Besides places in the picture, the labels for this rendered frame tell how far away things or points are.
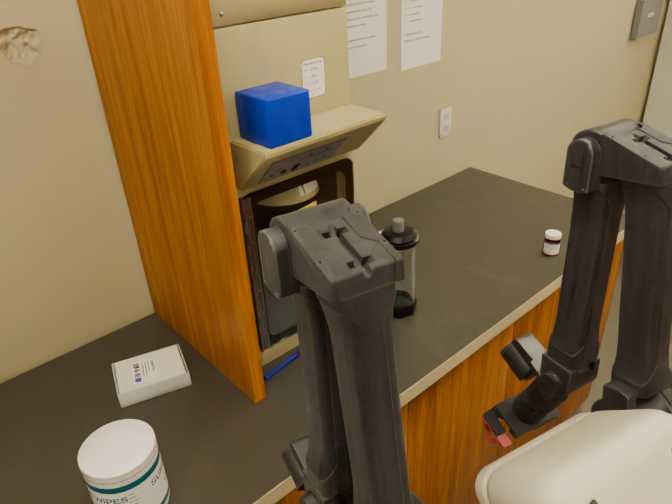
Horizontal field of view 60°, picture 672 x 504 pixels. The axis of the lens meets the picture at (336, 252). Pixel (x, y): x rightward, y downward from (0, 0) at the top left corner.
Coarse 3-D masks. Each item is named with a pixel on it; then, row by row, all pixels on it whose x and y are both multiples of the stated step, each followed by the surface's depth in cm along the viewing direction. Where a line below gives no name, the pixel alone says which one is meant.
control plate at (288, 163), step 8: (328, 144) 116; (336, 144) 119; (304, 152) 113; (312, 152) 115; (320, 152) 118; (328, 152) 122; (280, 160) 109; (288, 160) 112; (296, 160) 115; (304, 160) 118; (312, 160) 121; (320, 160) 124; (272, 168) 111; (280, 168) 114; (288, 168) 117; (264, 176) 113; (272, 176) 116
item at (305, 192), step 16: (304, 176) 126; (320, 176) 129; (336, 176) 132; (352, 176) 136; (256, 192) 119; (272, 192) 121; (288, 192) 124; (304, 192) 128; (320, 192) 131; (336, 192) 134; (352, 192) 138; (256, 208) 120; (272, 208) 123; (288, 208) 126; (256, 224) 122; (256, 240) 123; (272, 304) 133; (288, 304) 137; (272, 320) 135; (288, 320) 139; (272, 336) 137; (288, 336) 141
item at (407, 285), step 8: (416, 232) 147; (416, 240) 144; (408, 248) 143; (408, 256) 145; (408, 264) 146; (408, 272) 148; (408, 280) 149; (400, 288) 149; (408, 288) 150; (400, 296) 151; (408, 296) 151; (400, 304) 152; (408, 304) 153
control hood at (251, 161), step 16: (336, 112) 123; (352, 112) 123; (368, 112) 122; (320, 128) 115; (336, 128) 114; (352, 128) 116; (368, 128) 122; (240, 144) 109; (256, 144) 108; (288, 144) 107; (304, 144) 109; (320, 144) 114; (352, 144) 126; (240, 160) 110; (256, 160) 106; (272, 160) 107; (240, 176) 113; (256, 176) 111
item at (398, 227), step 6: (396, 222) 144; (402, 222) 144; (384, 228) 147; (390, 228) 147; (396, 228) 144; (402, 228) 145; (408, 228) 147; (384, 234) 145; (390, 234) 144; (396, 234) 144; (402, 234) 144; (408, 234) 144; (414, 234) 145; (390, 240) 143; (396, 240) 143; (402, 240) 143; (408, 240) 143
